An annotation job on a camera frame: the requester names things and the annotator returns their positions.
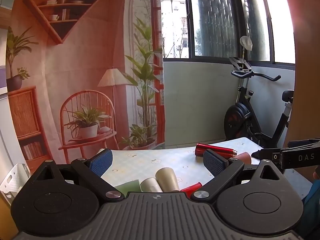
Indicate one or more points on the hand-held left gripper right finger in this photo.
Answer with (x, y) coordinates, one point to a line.
(214, 163)

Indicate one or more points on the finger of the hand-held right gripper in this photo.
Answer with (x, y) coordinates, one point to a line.
(266, 154)

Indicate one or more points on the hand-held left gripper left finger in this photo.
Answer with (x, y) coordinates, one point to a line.
(101, 163)

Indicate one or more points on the brown cup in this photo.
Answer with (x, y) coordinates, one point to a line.
(243, 158)

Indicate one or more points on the red cup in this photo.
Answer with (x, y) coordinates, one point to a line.
(192, 188)

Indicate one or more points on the green cup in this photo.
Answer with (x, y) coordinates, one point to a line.
(128, 187)

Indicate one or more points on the beige cup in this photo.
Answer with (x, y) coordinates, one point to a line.
(168, 180)

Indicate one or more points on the white cup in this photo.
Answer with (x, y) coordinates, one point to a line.
(150, 186)

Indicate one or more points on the red metal bottle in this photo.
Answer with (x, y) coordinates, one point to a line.
(216, 150)

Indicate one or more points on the black exercise bike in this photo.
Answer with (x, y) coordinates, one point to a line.
(252, 120)

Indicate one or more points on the blue clothing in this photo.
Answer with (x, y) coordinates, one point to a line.
(311, 202)

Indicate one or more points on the floral table cloth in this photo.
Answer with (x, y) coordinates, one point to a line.
(162, 156)

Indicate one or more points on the white perforated plastic basket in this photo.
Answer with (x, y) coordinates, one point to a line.
(13, 180)

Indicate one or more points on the printed room backdrop cloth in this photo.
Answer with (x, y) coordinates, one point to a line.
(82, 67)

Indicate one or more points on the orange board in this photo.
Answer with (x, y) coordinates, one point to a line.
(303, 55)

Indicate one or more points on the white plastic bag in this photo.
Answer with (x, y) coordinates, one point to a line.
(246, 43)

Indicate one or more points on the dark framed window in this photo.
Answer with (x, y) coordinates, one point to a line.
(215, 20)

